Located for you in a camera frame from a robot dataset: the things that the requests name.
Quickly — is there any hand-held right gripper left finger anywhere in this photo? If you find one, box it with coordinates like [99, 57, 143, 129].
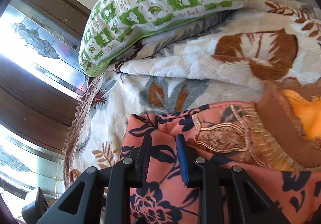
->
[36, 134, 153, 224]

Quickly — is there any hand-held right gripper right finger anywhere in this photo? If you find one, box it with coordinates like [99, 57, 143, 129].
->
[176, 134, 291, 224]

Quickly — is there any orange floral print garment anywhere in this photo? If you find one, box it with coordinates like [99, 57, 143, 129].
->
[120, 104, 321, 224]

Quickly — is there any stained glass door panel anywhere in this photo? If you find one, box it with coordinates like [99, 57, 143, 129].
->
[0, 0, 89, 99]
[0, 124, 66, 201]

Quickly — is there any brown lace-trimmed bedsheet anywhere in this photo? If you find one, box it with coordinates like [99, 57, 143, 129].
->
[62, 75, 107, 189]

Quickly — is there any leaf print fleece blanket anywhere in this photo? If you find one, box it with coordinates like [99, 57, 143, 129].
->
[70, 0, 321, 184]

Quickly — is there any brown orange knitted cloth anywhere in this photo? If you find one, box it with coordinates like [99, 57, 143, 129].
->
[256, 80, 321, 172]

